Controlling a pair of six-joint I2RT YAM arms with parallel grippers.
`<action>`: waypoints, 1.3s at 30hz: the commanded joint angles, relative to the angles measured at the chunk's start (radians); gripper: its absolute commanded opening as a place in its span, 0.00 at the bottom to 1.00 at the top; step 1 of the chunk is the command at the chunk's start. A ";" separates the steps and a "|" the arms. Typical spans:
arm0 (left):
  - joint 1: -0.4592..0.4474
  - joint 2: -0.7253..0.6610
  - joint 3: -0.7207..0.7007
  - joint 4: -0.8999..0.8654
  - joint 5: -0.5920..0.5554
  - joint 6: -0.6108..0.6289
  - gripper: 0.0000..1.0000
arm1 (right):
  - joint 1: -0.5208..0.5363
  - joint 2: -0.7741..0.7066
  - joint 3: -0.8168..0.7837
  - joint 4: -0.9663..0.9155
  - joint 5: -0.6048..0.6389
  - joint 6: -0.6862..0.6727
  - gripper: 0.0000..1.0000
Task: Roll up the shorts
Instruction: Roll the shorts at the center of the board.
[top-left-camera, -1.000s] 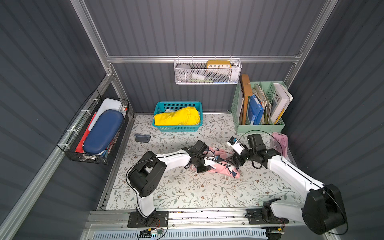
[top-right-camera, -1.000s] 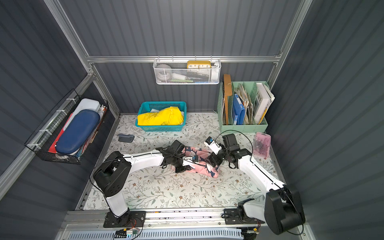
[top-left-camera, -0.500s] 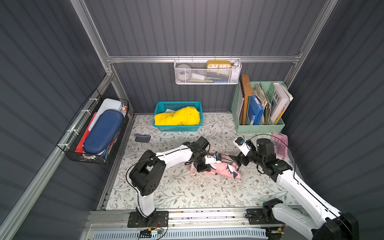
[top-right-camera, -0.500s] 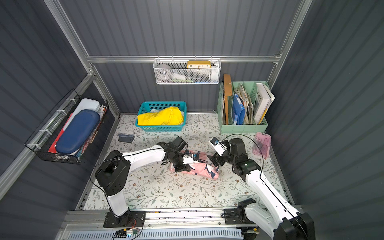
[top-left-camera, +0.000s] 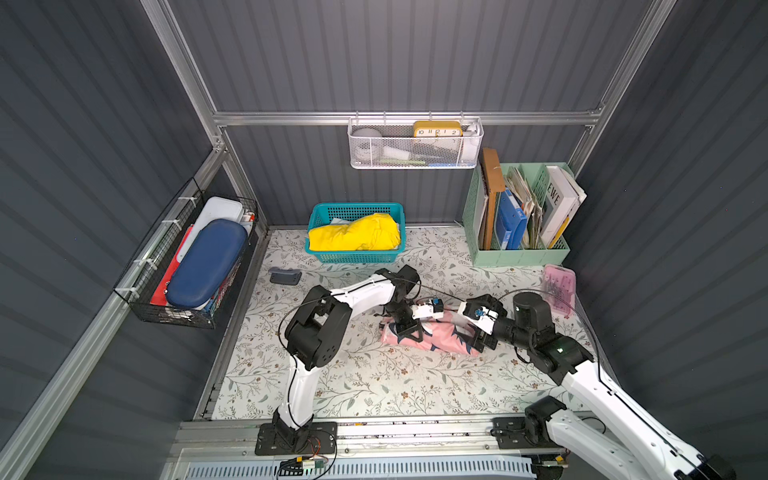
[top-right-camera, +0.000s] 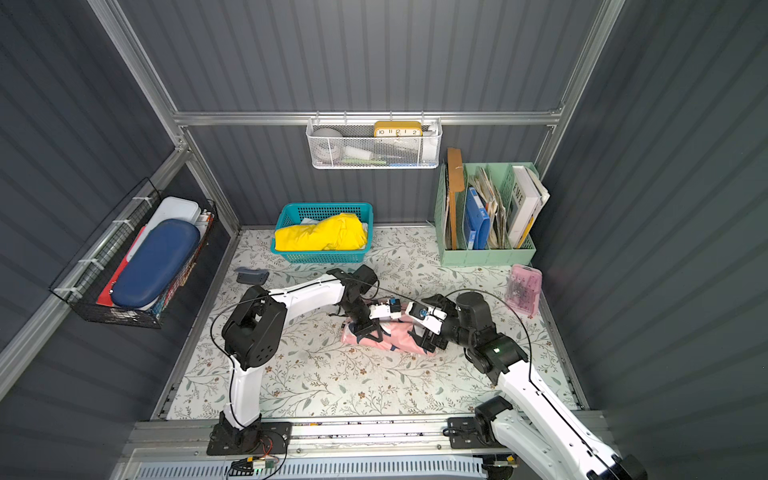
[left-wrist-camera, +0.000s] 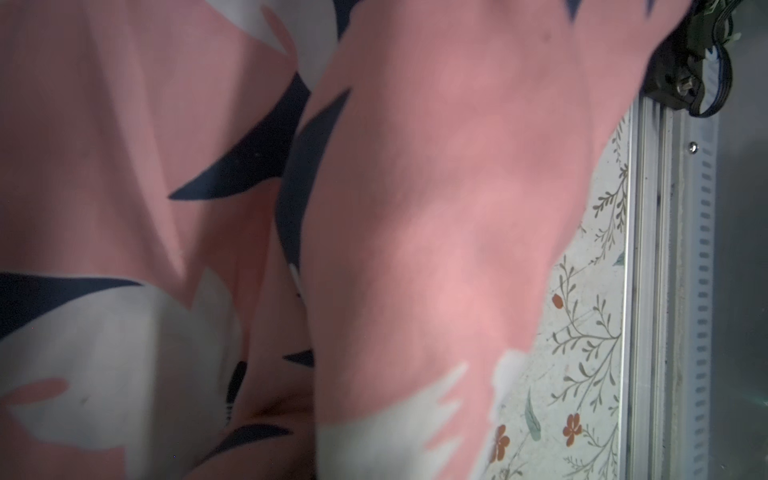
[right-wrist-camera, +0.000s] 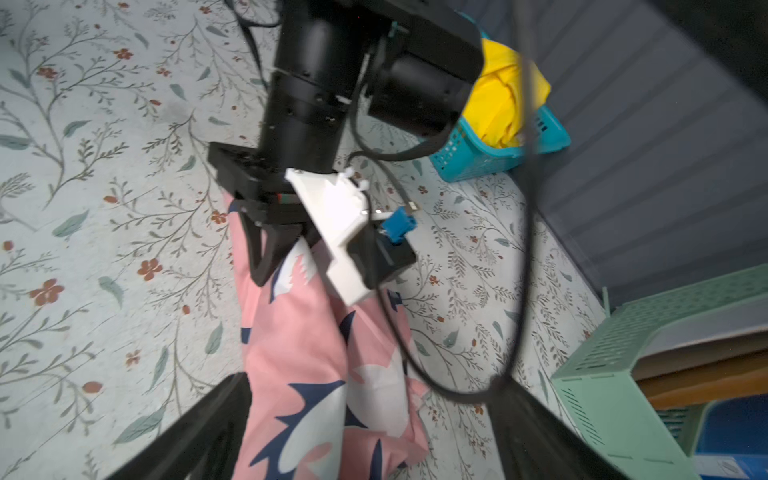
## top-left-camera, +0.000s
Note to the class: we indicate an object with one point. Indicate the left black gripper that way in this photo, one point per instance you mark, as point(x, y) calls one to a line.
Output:
point(405, 318)

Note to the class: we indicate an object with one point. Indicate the pink shark print shorts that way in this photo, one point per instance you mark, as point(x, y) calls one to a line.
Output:
point(441, 336)

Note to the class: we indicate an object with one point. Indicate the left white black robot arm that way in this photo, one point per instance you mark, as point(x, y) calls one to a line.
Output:
point(314, 335)

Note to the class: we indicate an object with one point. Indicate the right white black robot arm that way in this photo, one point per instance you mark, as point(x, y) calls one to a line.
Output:
point(635, 446)

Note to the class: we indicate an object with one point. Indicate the tape roll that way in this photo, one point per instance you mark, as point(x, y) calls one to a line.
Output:
point(366, 145)

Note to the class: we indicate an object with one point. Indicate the pink transparent box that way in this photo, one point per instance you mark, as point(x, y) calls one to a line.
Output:
point(559, 284)

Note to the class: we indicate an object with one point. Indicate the yellow cloth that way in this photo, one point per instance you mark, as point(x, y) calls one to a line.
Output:
point(375, 232)

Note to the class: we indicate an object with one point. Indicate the blue folder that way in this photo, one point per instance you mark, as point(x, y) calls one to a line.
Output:
point(510, 222)

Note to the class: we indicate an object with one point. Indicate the small grey pouch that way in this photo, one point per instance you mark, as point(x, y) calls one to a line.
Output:
point(286, 277)

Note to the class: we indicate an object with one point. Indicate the green file organizer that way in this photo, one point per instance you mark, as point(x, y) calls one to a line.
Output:
point(534, 173)

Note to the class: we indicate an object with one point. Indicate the teal plastic basket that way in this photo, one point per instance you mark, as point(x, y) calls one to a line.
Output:
point(332, 213)

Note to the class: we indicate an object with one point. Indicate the papers stack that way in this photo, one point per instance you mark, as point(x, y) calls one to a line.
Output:
point(524, 194)

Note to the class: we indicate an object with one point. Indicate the brown cardboard board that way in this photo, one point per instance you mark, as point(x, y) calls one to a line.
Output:
point(495, 184)

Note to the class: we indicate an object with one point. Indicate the white book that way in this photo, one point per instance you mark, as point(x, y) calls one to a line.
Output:
point(563, 197)

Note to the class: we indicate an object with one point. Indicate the navy blue oval case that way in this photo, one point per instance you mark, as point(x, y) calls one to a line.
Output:
point(206, 265)

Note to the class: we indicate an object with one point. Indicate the yellow clock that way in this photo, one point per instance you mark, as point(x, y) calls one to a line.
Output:
point(437, 129)

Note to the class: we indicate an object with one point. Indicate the white plastic container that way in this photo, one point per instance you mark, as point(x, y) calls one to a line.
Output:
point(215, 208)

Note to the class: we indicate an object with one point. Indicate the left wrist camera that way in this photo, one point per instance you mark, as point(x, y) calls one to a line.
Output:
point(432, 308)

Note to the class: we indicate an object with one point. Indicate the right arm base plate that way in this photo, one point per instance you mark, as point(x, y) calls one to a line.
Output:
point(517, 432)

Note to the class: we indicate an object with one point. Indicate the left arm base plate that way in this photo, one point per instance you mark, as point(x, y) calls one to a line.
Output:
point(318, 437)

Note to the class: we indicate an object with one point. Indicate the white wire wall basket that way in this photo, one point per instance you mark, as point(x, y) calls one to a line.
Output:
point(402, 151)

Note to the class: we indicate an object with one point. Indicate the black wire wall basket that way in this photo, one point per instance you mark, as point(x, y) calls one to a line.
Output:
point(145, 280)

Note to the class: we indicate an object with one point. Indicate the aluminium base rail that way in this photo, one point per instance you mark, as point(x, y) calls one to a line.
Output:
point(459, 444)

